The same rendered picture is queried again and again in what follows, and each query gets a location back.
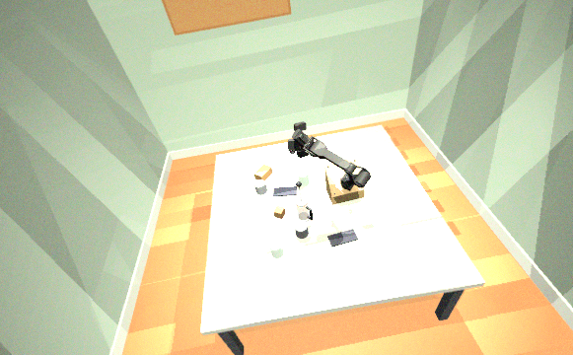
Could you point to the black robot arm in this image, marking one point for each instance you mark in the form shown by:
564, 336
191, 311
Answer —
318, 149

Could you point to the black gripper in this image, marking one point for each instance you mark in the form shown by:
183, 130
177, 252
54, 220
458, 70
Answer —
301, 125

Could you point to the grey cylinder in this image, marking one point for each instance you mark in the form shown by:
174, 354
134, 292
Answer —
260, 187
301, 229

